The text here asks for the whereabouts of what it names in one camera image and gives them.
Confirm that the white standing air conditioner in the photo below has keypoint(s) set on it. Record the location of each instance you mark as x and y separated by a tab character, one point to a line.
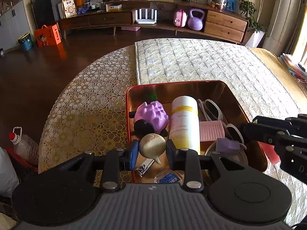
285	26

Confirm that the purple sheep toy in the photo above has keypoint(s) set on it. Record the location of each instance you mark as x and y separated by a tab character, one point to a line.
150	118

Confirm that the dark lipstick tube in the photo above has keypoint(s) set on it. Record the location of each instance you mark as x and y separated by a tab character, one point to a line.
224	145

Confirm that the stack of books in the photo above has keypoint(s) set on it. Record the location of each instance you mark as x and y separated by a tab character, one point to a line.
293	66

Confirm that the white wifi router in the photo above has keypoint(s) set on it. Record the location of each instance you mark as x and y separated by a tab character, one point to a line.
146	16

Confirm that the round metal tin lid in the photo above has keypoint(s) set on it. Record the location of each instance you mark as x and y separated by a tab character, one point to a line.
241	156

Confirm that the blue box on cabinet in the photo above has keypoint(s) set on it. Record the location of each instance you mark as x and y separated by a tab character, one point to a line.
230	5

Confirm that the lace tablecloth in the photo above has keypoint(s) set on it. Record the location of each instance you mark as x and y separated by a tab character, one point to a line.
90	113

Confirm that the quilted cream table mat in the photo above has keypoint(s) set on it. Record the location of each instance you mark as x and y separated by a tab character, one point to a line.
257	89

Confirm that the purple kettlebell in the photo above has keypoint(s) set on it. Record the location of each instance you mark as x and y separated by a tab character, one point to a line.
195	23

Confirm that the wooden tv cabinet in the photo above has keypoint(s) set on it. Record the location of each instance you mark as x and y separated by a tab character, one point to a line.
218	24

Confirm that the pink toy case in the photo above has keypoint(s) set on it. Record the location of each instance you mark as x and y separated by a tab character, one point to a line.
180	18

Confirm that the pink comb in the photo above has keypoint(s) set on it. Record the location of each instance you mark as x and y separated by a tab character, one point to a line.
211	131

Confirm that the snack box with cartoon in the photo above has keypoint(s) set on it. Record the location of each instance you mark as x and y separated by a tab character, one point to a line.
68	7

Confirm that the metal nail clipper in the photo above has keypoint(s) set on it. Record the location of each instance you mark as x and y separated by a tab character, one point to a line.
144	166

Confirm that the white frame sunglasses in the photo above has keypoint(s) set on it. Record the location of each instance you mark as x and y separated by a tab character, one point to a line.
212	112

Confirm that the red metal tin box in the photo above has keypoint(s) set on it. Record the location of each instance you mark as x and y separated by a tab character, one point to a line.
214	90

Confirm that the orange gift box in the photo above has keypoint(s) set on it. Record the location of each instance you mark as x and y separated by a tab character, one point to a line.
47	36

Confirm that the potted green tree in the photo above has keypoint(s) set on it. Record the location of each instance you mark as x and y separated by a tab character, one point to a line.
252	15

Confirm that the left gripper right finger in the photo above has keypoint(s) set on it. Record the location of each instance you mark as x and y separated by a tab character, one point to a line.
185	160

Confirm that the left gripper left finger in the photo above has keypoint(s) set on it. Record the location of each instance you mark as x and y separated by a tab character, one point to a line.
117	161

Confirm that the white yellow bottle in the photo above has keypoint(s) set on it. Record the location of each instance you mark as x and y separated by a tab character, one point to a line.
184	124

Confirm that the yellow table runner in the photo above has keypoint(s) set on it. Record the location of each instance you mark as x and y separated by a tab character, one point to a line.
296	87

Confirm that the plastic water bottle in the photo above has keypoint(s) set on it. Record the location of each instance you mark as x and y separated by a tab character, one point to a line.
24	146

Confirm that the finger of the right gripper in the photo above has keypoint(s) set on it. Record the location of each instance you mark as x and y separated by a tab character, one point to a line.
290	149
296	126

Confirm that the blue trash bin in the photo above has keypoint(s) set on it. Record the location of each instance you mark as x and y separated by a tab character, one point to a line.
25	41

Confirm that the green small toy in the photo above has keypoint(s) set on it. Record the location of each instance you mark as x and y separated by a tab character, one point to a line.
151	96

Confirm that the beige garlic shaped toy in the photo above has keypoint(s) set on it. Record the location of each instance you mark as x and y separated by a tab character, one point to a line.
152	146

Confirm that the black cabinet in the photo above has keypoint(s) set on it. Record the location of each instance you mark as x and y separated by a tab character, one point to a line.
45	12

